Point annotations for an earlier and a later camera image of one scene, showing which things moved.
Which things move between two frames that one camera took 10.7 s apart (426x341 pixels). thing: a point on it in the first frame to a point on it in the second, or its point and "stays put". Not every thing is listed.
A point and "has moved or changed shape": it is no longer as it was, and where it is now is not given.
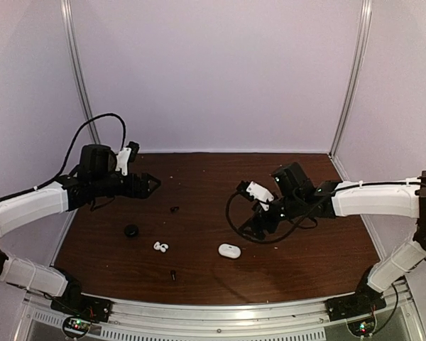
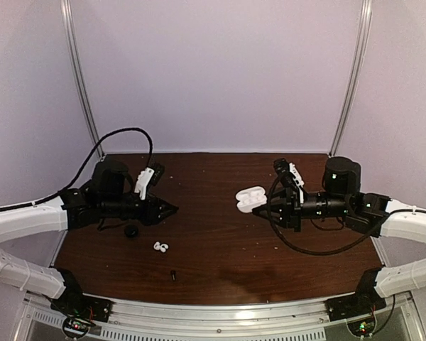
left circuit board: (75, 327) stays put
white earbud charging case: (229, 251) has moved or changed shape
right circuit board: (363, 327) stays put
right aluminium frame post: (366, 26) stays put
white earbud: (163, 247) stays put
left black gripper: (142, 192) to (150, 215)
